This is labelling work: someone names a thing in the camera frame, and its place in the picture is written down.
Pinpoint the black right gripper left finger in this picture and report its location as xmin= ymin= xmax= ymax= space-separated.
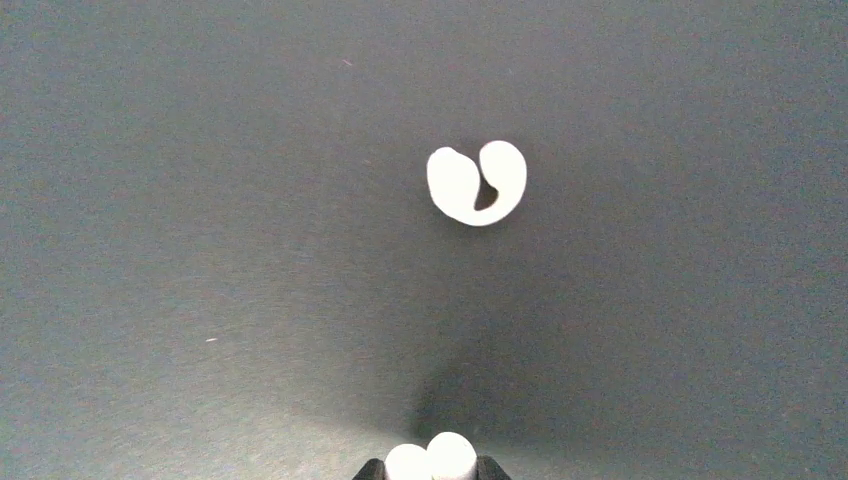
xmin=352 ymin=458 xmax=386 ymax=480

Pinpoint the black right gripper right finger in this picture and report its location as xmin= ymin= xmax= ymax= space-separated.
xmin=476 ymin=455 xmax=512 ymax=480

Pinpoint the white earbud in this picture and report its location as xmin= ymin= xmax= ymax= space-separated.
xmin=384 ymin=432 xmax=478 ymax=480
xmin=426 ymin=140 xmax=528 ymax=227

